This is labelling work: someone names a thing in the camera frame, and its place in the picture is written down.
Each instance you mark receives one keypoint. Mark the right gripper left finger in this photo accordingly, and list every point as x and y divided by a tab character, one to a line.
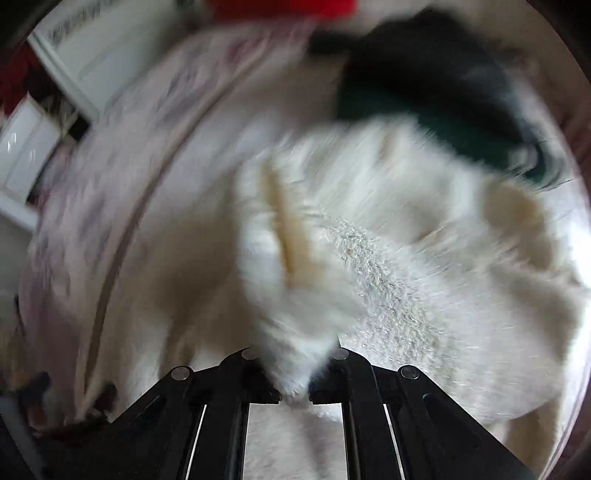
191	424

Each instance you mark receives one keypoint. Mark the white fluffy sweater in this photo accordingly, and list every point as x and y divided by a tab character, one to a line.
376	237

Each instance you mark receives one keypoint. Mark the red folded quilt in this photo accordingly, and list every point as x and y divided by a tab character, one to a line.
266	9

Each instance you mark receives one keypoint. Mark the white diamond pattern mat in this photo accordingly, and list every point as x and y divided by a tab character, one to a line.
231	250

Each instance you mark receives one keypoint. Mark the dark green black garment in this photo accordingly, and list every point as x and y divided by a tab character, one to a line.
432	67

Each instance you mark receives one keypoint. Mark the white wardrobe door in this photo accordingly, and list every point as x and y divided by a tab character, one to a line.
94	49

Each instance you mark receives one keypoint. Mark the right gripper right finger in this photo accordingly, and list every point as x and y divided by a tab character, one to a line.
402	425

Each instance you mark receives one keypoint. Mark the white drawer unit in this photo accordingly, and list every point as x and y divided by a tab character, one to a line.
27	140

